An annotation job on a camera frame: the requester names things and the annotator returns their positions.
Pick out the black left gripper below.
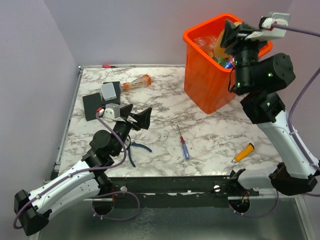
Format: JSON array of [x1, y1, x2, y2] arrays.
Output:
[[112, 104, 152, 156]]

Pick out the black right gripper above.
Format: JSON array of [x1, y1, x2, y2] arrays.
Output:
[[220, 19, 270, 92]]

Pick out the clear white-cap bottle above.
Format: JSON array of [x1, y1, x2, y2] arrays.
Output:
[[194, 36, 217, 50]]

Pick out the green plastic bottle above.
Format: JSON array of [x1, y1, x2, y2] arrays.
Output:
[[213, 56, 227, 67]]

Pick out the tall orange label tea bottle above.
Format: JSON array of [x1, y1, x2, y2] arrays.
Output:
[[119, 74, 154, 92]]

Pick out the Pepsi bottle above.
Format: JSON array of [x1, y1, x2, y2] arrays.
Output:
[[223, 59, 235, 69]]

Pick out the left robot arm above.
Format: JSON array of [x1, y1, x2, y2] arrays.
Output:
[[13, 104, 152, 236]]

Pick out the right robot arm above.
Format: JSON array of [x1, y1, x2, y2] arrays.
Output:
[[220, 17, 320, 196]]

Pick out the orange plastic bin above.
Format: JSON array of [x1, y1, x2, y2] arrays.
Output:
[[182, 13, 273, 115]]

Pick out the white box device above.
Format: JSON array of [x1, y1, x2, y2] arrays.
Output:
[[100, 82, 117, 101]]

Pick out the black flat block rear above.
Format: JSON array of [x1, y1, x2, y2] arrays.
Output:
[[100, 81, 121, 106]]

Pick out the black flat block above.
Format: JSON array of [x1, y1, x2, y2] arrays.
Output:
[[82, 92, 105, 122], [100, 81, 121, 106]]

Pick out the black flat block front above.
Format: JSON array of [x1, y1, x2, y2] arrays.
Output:
[[82, 92, 105, 122]]

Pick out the red marker pen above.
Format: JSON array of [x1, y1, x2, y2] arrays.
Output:
[[102, 64, 118, 69]]

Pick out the red blue screwdriver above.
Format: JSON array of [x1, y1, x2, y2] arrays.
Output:
[[177, 125, 190, 160]]

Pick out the yellow utility knife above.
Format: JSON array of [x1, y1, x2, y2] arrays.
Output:
[[231, 143, 255, 164]]

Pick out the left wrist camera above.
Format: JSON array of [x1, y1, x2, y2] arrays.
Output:
[[96, 103, 124, 121]]

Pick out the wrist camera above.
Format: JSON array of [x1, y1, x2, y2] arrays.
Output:
[[244, 12, 291, 42], [96, 103, 124, 121]]

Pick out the blue handled pliers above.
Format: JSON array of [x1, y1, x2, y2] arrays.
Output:
[[127, 141, 153, 168]]

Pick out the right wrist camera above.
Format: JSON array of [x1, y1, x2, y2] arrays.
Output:
[[244, 12, 291, 42]]

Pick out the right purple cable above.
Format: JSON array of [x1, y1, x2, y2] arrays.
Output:
[[228, 23, 320, 219]]

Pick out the right aluminium frame rail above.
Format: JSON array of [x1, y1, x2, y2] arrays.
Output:
[[295, 195, 316, 240]]

